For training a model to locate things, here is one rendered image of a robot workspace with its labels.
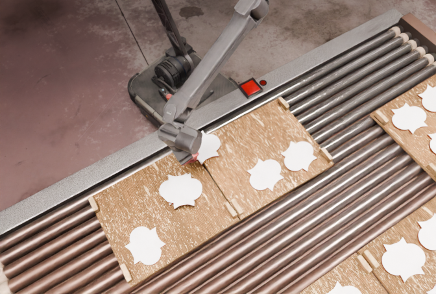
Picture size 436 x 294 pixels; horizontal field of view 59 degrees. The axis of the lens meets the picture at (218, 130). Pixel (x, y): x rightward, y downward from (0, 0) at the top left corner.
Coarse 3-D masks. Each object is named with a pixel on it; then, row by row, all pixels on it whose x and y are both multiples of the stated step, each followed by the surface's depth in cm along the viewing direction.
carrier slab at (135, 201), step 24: (144, 168) 143; (168, 168) 143; (192, 168) 142; (120, 192) 138; (144, 192) 138; (216, 192) 138; (120, 216) 133; (144, 216) 133; (168, 216) 133; (192, 216) 133; (216, 216) 133; (120, 240) 129; (168, 240) 129; (192, 240) 129; (120, 264) 125; (144, 264) 125; (168, 264) 126
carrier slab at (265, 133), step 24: (240, 120) 153; (264, 120) 153; (288, 120) 153; (240, 144) 147; (264, 144) 147; (288, 144) 147; (312, 144) 147; (216, 168) 142; (240, 168) 142; (312, 168) 142; (240, 192) 137; (264, 192) 137; (288, 192) 139; (240, 216) 133
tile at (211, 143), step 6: (204, 138) 136; (210, 138) 136; (216, 138) 136; (204, 144) 134; (210, 144) 134; (216, 144) 134; (204, 150) 133; (210, 150) 133; (216, 150) 133; (198, 156) 132; (204, 156) 132; (210, 156) 132; (216, 156) 133
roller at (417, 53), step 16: (416, 48) 174; (400, 64) 169; (368, 80) 164; (336, 96) 160; (352, 96) 163; (304, 112) 157; (320, 112) 157; (80, 240) 132; (96, 240) 131; (64, 256) 128; (32, 272) 126; (48, 272) 128; (0, 288) 123; (16, 288) 124
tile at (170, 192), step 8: (176, 184) 136; (184, 184) 136; (192, 184) 136; (168, 192) 135; (176, 192) 135; (184, 192) 135; (192, 192) 135; (200, 192) 135; (168, 200) 133; (176, 200) 133; (184, 200) 133; (192, 200) 133
